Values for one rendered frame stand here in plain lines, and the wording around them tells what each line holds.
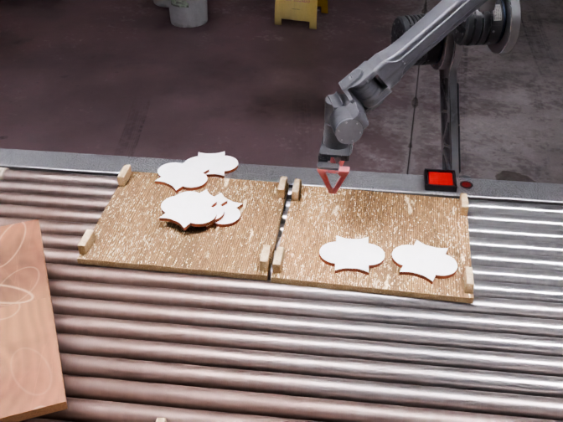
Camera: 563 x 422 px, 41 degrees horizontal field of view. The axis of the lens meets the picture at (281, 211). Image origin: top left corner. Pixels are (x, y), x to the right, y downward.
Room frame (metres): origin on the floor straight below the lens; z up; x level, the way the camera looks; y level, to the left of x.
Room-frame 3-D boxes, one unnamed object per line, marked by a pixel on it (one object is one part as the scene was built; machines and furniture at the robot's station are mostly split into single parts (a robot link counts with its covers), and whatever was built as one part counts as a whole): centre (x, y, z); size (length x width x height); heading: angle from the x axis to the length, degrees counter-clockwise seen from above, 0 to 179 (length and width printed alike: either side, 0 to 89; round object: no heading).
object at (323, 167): (1.36, -0.11, 1.07); 0.07 x 0.07 x 0.09; 81
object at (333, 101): (1.39, -0.12, 1.20); 0.07 x 0.06 x 0.07; 10
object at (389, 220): (1.30, -0.21, 0.93); 0.41 x 0.35 x 0.02; 81
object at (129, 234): (1.37, 0.21, 0.93); 0.41 x 0.35 x 0.02; 82
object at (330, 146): (1.39, -0.12, 1.14); 0.10 x 0.07 x 0.07; 171
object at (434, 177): (1.55, -0.39, 0.92); 0.06 x 0.06 x 0.01; 83
